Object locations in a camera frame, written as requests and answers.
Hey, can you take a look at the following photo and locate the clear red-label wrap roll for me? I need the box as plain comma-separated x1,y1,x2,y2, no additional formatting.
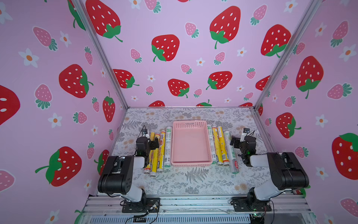
224,131,239,174

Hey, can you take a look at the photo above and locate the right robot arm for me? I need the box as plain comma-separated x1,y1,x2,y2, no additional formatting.
229,135,309,205

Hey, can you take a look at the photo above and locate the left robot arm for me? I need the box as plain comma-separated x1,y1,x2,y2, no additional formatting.
98,136,159,204

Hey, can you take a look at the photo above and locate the pink plastic basket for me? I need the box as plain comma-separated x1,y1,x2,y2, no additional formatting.
171,120,213,167

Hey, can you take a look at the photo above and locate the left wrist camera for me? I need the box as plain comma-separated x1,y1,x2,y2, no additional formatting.
141,129,148,137

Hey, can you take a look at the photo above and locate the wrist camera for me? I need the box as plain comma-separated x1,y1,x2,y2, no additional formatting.
141,129,148,137
240,128,250,142

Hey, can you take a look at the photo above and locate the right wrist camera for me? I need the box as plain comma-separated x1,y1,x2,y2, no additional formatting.
240,128,250,142

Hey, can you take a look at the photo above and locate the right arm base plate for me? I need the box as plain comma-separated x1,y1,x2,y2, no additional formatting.
230,197,272,212

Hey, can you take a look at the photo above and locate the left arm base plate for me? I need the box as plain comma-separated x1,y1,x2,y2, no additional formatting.
122,197,160,213

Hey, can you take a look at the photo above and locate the aluminium front rail frame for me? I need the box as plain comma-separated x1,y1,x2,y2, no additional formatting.
76,194,318,224

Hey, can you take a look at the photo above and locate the right aluminium corner post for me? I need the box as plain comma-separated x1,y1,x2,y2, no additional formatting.
253,0,322,112

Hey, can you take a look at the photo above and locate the aluminium corner post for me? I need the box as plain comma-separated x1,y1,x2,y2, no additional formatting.
253,0,322,112
73,0,129,111

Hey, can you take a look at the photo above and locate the left aluminium corner post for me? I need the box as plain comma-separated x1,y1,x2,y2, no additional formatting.
73,0,129,111

